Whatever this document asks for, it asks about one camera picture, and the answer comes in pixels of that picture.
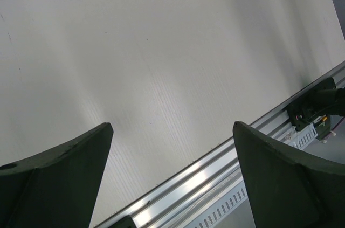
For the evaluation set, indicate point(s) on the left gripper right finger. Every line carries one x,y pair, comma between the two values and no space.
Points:
327,182

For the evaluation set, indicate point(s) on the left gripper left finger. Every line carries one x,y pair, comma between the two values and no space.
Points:
57,187

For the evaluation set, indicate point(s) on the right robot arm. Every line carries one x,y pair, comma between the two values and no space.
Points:
327,102

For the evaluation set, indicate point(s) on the white slotted cable duct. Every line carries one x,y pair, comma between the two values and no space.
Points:
274,183

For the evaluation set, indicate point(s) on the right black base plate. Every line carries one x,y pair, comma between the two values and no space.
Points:
302,110

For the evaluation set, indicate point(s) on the aluminium mounting rail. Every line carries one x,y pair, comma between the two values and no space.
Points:
211,188

